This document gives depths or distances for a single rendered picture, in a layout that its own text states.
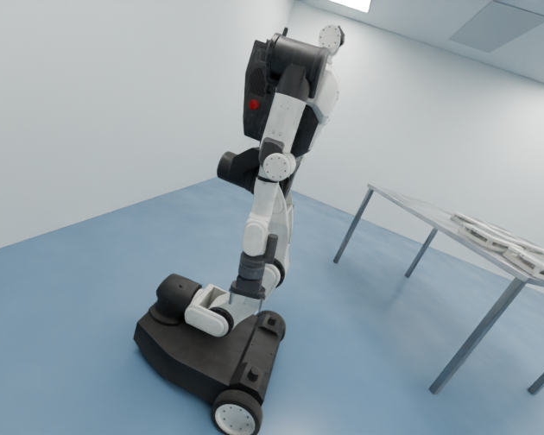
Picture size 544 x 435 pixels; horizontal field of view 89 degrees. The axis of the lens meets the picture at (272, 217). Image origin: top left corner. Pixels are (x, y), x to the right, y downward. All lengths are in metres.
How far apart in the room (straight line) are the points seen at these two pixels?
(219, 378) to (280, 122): 1.00
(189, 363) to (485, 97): 5.37
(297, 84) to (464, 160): 4.97
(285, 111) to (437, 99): 4.77
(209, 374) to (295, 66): 1.14
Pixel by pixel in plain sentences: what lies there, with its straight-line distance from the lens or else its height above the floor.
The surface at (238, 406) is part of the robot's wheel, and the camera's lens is 1.26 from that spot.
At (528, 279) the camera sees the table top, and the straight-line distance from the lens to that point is 1.90.
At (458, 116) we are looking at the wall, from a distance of 5.55.
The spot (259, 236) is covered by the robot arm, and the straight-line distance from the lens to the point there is 0.85.
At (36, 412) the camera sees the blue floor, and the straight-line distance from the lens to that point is 1.42.
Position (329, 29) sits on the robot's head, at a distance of 1.04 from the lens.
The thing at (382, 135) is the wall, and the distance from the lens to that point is 5.28.
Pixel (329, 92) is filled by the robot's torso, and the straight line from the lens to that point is 0.94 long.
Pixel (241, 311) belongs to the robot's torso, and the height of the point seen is 0.38.
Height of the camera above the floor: 1.18
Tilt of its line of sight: 19 degrees down
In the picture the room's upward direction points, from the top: 21 degrees clockwise
